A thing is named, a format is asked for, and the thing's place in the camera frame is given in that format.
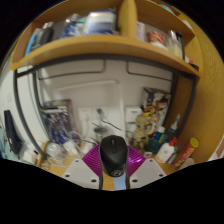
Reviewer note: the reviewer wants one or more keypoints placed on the clear lidded plastic container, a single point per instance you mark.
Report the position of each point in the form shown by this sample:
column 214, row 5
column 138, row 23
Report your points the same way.
column 55, row 150

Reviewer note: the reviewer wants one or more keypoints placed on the colourful figure box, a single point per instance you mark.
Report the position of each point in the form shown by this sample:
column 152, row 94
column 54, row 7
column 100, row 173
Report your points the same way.
column 158, row 103

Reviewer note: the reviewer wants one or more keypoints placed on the white red-pump lotion bottle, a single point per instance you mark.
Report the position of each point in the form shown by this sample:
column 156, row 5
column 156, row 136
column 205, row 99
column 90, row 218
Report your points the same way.
column 165, row 153

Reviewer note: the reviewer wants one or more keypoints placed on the white wall-mounted box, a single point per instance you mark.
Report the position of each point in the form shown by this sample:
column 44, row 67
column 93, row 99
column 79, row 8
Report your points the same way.
column 134, row 114

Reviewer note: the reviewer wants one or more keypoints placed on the red snack can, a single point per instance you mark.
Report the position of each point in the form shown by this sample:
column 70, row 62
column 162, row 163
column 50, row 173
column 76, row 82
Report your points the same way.
column 186, row 153

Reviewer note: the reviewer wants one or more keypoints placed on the wooden shelf unit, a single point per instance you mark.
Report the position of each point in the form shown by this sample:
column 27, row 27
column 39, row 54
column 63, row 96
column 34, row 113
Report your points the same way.
column 100, row 43

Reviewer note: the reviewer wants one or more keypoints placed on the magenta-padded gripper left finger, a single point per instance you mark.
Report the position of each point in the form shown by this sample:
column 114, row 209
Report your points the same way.
column 81, row 173

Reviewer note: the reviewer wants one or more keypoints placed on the robot model kit box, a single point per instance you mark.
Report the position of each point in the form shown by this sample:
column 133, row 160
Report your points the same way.
column 58, row 116

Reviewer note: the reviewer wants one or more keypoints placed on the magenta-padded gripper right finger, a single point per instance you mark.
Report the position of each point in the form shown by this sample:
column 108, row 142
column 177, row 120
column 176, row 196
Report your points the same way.
column 146, row 173

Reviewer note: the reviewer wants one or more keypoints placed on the blue-tipped nozzle bottle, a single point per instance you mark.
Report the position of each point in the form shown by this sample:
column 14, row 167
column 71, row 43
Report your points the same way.
column 172, row 131

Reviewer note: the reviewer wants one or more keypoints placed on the black computer mouse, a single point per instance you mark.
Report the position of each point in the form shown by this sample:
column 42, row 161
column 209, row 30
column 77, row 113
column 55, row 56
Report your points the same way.
column 114, row 155

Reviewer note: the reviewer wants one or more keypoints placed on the grey metal shelf frame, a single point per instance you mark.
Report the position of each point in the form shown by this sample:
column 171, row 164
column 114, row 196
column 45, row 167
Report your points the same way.
column 100, row 57

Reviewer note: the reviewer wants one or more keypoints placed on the green round tin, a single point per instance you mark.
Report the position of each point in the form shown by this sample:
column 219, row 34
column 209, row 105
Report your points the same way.
column 151, row 146

